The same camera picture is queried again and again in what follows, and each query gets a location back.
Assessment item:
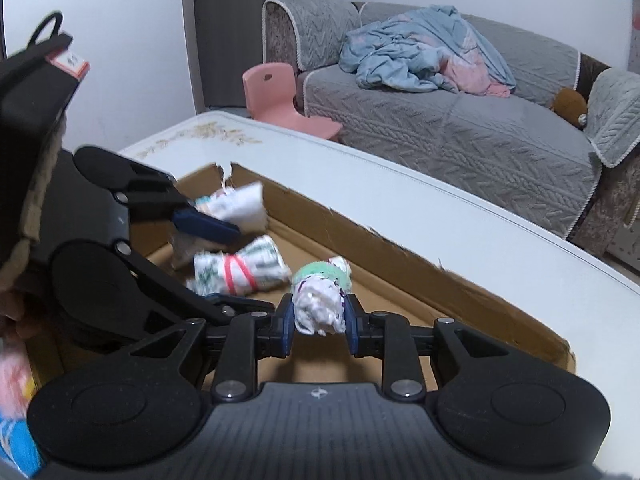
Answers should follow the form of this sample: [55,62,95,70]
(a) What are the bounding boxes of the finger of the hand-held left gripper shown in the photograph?
[117,240,277,346]
[112,157,243,244]

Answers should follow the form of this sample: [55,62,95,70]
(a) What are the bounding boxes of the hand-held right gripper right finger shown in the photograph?
[344,293,573,405]

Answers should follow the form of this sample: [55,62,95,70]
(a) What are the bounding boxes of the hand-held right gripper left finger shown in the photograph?
[127,293,297,405]

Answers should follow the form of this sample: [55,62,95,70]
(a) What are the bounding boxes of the green-banded white cloth bundle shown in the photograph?
[291,256,355,337]

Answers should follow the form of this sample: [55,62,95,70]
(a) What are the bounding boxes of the plain white cloth bundle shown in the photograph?
[169,182,268,271]

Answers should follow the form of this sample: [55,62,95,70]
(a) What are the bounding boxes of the cardboard box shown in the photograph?
[27,161,577,401]

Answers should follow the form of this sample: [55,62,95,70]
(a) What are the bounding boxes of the pink fluffy pompom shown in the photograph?
[0,347,43,478]

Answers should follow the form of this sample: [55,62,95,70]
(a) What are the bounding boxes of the person's left hand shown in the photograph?
[0,287,36,350]

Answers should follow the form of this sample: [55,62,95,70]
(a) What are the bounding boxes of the red-banded white cloth bundle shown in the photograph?
[186,234,292,297]

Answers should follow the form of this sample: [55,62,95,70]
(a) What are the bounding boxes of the pink plastic chair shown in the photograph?
[242,62,344,142]

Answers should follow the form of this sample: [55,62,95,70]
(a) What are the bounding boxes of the grey door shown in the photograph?
[192,0,295,113]

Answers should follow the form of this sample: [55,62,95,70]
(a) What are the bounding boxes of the grey quilted sofa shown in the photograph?
[262,0,640,261]

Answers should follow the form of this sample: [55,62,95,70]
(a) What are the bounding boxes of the grey quilted armrest cover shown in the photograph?
[582,67,640,168]
[263,0,362,73]

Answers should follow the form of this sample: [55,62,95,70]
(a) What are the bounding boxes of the light blue pink blanket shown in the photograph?
[339,5,517,98]

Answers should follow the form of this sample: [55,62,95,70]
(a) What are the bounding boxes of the brown plush toy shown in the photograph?
[550,87,591,128]

